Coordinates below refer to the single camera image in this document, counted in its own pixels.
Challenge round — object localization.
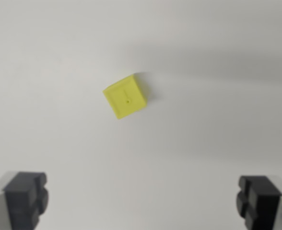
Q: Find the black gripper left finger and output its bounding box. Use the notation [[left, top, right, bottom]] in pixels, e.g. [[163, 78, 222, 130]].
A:
[[0, 171, 50, 230]]

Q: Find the yellow cube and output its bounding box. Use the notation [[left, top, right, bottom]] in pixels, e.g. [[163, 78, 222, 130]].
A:
[[103, 74, 148, 120]]

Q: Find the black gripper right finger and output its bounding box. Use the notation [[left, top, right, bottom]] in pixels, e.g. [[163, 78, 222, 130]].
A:
[[235, 174, 282, 230]]

